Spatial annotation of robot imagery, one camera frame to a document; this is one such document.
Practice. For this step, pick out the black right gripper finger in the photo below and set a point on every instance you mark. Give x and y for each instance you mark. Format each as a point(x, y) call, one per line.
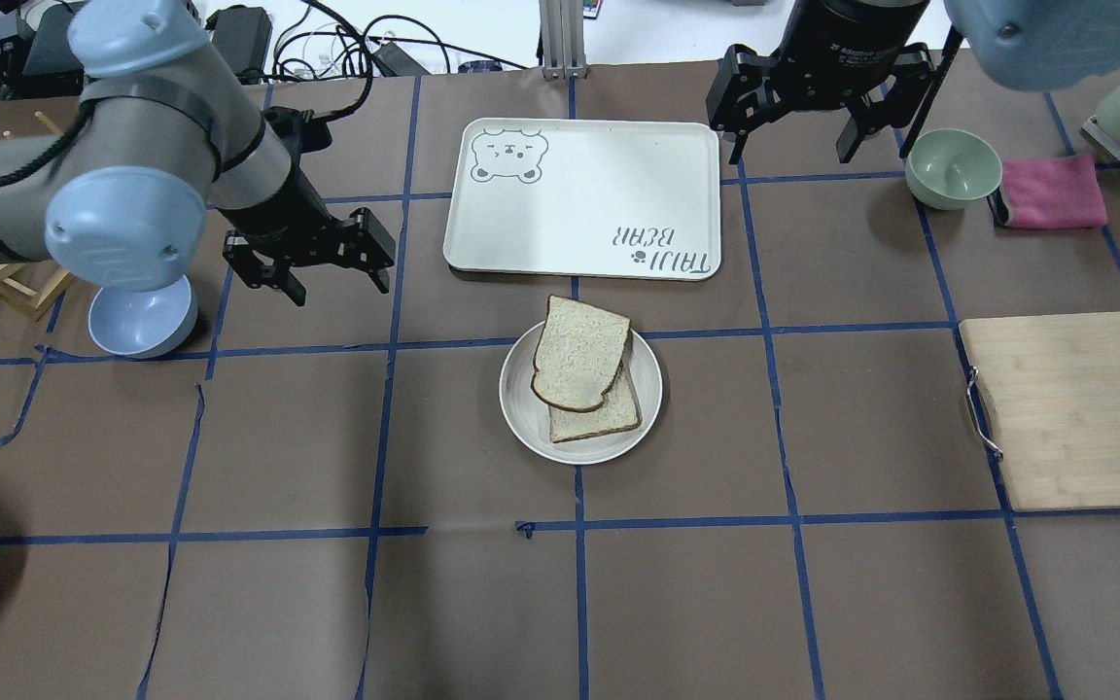
point(745, 119)
point(866, 119)

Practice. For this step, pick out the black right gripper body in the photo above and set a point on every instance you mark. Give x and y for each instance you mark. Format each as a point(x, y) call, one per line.
point(837, 41)

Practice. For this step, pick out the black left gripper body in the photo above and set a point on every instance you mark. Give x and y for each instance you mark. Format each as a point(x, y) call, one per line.
point(280, 212)

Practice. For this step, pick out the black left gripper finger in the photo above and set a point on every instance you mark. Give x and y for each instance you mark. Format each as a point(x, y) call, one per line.
point(380, 277)
point(288, 284)

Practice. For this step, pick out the cream round plate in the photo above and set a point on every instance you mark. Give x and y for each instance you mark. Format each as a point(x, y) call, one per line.
point(527, 416)

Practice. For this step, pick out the bread slice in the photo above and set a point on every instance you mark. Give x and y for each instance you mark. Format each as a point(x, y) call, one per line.
point(620, 412)
point(579, 354)

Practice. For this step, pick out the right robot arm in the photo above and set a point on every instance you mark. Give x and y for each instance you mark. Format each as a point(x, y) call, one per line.
point(1024, 46)

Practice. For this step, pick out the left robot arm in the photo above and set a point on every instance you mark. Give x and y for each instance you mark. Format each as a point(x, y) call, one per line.
point(163, 134)

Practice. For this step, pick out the bread slice on plate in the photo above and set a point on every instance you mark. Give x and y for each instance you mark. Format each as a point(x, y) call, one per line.
point(620, 412)

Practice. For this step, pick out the green bowl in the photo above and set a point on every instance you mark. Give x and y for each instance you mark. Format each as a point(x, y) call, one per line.
point(949, 169)

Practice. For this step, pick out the blue bowl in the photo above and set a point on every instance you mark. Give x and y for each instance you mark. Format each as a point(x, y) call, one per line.
point(143, 325)

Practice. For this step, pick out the cream bear tray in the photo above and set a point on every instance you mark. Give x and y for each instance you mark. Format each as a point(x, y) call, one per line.
point(619, 199)

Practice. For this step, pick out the pink cloth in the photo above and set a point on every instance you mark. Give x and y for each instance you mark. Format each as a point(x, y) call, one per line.
point(1049, 194)

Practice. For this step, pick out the wooden rack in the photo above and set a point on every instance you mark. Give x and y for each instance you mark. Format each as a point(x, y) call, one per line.
point(32, 302)

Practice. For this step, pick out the wooden cutting board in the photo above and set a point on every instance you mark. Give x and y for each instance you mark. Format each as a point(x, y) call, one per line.
point(1050, 390)

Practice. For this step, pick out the aluminium post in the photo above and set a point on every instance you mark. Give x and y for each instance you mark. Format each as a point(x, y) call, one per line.
point(563, 40)

